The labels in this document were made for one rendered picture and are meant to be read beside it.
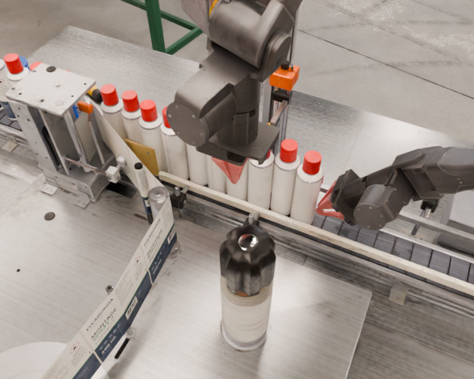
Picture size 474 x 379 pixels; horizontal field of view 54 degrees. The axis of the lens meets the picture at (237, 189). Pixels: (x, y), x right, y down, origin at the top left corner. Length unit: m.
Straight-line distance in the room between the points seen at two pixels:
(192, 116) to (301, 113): 0.87
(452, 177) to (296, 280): 0.37
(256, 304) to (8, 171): 0.80
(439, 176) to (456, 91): 2.21
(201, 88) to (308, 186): 0.46
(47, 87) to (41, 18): 2.61
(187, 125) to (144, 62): 1.04
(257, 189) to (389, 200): 0.29
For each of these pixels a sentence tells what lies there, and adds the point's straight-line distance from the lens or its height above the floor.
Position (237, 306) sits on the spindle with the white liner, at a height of 1.06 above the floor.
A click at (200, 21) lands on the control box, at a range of 0.81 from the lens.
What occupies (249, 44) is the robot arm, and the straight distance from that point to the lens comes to 0.50.
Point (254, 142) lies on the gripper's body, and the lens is 0.61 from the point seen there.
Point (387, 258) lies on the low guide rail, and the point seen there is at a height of 0.91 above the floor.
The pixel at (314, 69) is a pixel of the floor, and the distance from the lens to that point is 2.91.
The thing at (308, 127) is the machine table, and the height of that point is 0.83.
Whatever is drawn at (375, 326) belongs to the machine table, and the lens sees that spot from 1.00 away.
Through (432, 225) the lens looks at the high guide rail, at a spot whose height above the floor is 0.96.
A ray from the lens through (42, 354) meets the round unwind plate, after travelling 0.94.
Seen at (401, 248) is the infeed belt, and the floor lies 0.88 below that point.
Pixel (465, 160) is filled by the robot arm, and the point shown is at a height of 1.21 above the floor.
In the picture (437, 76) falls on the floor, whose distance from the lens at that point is 3.06.
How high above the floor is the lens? 1.72
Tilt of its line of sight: 51 degrees down
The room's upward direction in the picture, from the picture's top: straight up
